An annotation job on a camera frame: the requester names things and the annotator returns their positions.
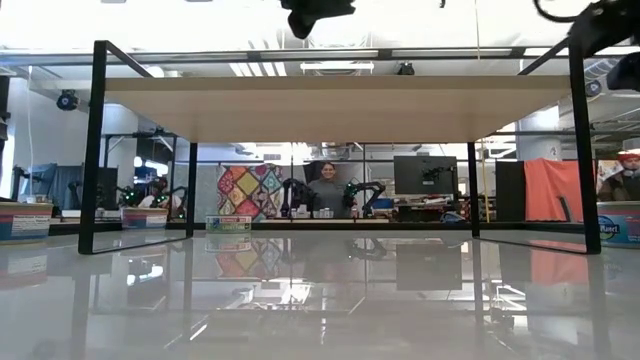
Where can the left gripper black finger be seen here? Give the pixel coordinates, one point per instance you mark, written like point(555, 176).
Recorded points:
point(305, 25)

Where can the silver-lidded tuna can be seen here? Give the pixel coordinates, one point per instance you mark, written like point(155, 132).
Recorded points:
point(228, 226)
point(620, 225)

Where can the gold-lidded seafood can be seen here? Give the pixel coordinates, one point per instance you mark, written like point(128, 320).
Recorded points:
point(25, 225)
point(144, 219)

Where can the black background robot arm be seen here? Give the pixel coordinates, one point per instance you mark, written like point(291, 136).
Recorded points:
point(129, 196)
point(367, 192)
point(177, 200)
point(295, 192)

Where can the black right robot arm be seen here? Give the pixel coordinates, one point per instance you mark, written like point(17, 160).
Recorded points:
point(610, 25)

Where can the white ceiling light fixture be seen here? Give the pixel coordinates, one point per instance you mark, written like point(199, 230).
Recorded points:
point(336, 66)

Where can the person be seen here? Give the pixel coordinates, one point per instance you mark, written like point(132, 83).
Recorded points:
point(625, 185)
point(328, 197)
point(152, 201)

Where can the colourful patchwork quilt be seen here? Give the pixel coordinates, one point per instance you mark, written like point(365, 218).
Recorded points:
point(248, 192)

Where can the black computer monitor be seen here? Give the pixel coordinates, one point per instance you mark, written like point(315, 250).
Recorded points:
point(425, 175)

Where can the blue plastic bin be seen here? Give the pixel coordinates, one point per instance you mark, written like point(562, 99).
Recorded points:
point(382, 203)

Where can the wooden background table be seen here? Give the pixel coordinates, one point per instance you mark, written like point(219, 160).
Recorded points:
point(325, 220)

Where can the black cabinet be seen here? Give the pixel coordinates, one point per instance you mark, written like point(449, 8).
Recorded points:
point(510, 190)

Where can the orange cloth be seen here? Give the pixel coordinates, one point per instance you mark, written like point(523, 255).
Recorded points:
point(550, 190)

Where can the blue-grey cloth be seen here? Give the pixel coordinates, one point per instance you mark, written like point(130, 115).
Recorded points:
point(50, 185)

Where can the floral patterned cloth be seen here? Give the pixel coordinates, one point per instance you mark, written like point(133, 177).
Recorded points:
point(606, 170)

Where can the wooden shelf black metal frame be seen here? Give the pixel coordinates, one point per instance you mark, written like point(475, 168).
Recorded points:
point(335, 110)

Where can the black ceiling dome camera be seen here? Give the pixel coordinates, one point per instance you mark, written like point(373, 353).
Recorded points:
point(405, 68)
point(66, 100)
point(593, 88)

